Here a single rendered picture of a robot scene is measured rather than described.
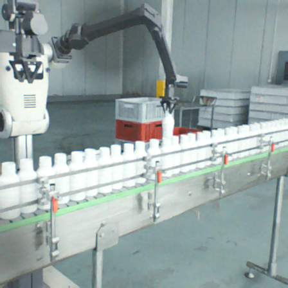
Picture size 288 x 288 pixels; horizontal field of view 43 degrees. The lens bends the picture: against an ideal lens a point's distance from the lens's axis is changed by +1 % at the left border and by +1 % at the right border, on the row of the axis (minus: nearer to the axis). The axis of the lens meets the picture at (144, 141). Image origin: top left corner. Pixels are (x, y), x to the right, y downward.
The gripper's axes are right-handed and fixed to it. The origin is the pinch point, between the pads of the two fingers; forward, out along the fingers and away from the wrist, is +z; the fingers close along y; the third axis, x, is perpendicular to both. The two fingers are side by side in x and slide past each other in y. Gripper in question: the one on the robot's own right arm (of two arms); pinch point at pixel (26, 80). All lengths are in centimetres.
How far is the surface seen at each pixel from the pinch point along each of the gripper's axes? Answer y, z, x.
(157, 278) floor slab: -41, 139, 116
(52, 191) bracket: 26.4, 30.9, -5.9
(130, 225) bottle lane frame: 21, 54, 31
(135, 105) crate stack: -166, 32, 207
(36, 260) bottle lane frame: 21, 54, -8
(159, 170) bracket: 27, 32, 39
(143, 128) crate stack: -156, 57, 210
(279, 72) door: -425, -8, 1055
